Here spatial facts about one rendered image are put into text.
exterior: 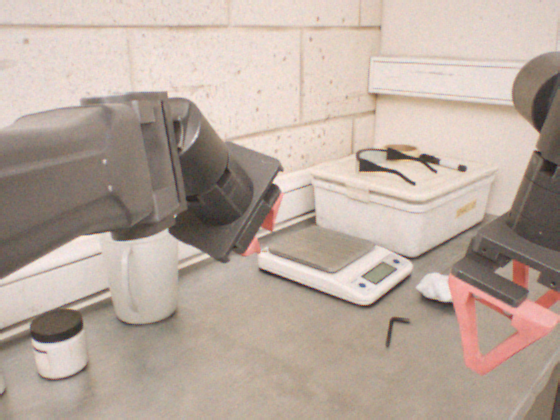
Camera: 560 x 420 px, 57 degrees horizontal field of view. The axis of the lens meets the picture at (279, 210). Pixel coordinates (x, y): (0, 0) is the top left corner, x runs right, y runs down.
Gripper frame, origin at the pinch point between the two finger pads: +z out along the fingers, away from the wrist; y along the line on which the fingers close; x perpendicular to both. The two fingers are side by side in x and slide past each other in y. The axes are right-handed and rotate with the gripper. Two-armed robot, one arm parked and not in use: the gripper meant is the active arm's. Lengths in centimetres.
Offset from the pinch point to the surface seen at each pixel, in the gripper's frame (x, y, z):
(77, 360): -23.0, 23.4, 14.7
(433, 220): 2, -31, 56
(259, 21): -42, -48, 28
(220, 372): -6.7, 15.1, 22.1
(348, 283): -2.4, -7.6, 40.0
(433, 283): 9.9, -14.6, 43.4
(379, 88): -30, -66, 68
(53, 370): -24.2, 25.8, 13.1
